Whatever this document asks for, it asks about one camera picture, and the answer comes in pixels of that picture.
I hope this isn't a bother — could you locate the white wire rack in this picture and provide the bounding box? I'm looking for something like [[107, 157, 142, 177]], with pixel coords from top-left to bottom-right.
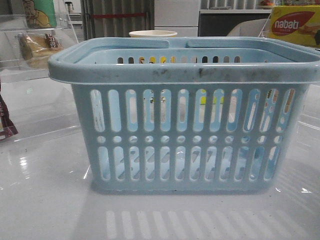
[[258, 14, 271, 38]]

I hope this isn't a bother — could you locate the yellow popcorn paper cup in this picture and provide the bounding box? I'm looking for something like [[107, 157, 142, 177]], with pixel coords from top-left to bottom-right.
[[129, 29, 178, 38]]

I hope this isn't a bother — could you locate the yellow nabati wafer box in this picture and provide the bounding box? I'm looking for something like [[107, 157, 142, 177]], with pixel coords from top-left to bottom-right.
[[267, 5, 320, 48]]

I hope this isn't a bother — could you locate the clear acrylic display shelf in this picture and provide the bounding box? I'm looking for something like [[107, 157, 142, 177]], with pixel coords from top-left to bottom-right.
[[0, 13, 83, 143]]

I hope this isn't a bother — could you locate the bread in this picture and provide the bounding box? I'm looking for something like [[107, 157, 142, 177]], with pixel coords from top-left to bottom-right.
[[17, 33, 64, 69]]

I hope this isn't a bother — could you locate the maroon snack packet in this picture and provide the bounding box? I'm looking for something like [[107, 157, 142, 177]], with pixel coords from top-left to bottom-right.
[[0, 96, 18, 141]]

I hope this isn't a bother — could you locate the light blue plastic basket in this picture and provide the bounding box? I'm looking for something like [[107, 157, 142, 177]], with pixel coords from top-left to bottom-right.
[[48, 37, 320, 192]]

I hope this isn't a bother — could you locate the green yellow cartoon package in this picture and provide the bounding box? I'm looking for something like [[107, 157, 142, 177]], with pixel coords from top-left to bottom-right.
[[22, 0, 57, 29]]

